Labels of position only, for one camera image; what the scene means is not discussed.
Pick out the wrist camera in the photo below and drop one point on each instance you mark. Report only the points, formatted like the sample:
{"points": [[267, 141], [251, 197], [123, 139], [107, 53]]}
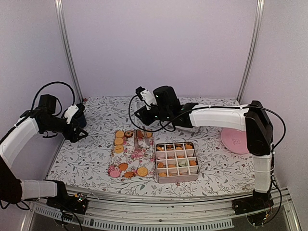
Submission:
{"points": [[75, 111], [147, 97]]}

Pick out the red mark round cookie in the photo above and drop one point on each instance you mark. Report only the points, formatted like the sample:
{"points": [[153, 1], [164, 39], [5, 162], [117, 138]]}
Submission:
{"points": [[118, 149]]}

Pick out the floral tablecloth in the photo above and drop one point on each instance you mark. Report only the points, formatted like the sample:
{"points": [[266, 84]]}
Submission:
{"points": [[84, 164]]}

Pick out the metal tin lid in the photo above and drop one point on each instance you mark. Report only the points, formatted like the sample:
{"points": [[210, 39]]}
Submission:
{"points": [[190, 128]]}

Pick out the metal serving tongs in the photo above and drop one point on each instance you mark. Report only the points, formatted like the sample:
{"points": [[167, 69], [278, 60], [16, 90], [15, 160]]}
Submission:
{"points": [[140, 135]]}

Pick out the chocolate donut cookie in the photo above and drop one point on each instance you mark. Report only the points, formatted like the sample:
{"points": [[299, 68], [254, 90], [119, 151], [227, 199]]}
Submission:
{"points": [[129, 133]]}

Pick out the swirl orange cookie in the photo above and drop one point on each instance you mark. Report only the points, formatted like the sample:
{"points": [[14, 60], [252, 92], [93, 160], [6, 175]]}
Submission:
{"points": [[192, 163]]}

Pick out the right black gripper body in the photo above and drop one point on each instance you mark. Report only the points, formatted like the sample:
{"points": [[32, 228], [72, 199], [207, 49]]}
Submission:
{"points": [[160, 115]]}

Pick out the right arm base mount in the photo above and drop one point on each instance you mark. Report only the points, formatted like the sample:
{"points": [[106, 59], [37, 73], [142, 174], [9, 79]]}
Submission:
{"points": [[256, 207]]}

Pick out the metal divided cookie tin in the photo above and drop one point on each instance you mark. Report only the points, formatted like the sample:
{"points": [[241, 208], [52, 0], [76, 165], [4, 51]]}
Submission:
{"points": [[167, 157]]}

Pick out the round tan cookie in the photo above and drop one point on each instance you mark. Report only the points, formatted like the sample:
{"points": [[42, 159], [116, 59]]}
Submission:
{"points": [[149, 134]]}

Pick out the aluminium frame post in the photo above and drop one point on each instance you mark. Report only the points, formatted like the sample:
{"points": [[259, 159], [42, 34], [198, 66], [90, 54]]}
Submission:
{"points": [[252, 48], [67, 50]]}

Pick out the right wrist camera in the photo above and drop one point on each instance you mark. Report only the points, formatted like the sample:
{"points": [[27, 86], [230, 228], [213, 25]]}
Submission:
{"points": [[147, 97]]}

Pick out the right aluminium frame post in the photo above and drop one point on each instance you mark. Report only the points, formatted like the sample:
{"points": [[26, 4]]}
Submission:
{"points": [[252, 48]]}

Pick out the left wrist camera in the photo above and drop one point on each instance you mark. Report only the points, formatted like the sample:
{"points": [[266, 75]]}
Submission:
{"points": [[75, 111]]}

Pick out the floral cookie tray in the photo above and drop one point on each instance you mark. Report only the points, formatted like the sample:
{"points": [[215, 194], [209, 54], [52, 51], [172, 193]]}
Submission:
{"points": [[131, 163]]}

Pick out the dark blue cup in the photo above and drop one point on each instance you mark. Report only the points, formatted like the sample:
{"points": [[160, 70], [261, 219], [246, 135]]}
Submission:
{"points": [[80, 118]]}

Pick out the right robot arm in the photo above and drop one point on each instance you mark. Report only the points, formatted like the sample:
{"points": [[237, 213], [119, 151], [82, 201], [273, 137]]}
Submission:
{"points": [[163, 105]]}

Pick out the left aluminium frame post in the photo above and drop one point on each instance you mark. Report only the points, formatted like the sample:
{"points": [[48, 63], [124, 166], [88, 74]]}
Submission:
{"points": [[67, 50]]}

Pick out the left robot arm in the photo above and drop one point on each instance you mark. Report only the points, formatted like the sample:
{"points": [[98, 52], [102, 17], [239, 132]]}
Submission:
{"points": [[40, 120]]}

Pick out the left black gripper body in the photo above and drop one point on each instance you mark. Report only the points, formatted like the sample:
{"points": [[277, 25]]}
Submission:
{"points": [[67, 133]]}

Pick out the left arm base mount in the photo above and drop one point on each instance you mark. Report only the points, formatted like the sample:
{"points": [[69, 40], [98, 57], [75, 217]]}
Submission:
{"points": [[77, 203]]}

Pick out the pink plate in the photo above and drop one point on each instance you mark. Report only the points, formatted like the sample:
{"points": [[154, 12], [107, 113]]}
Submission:
{"points": [[234, 140]]}

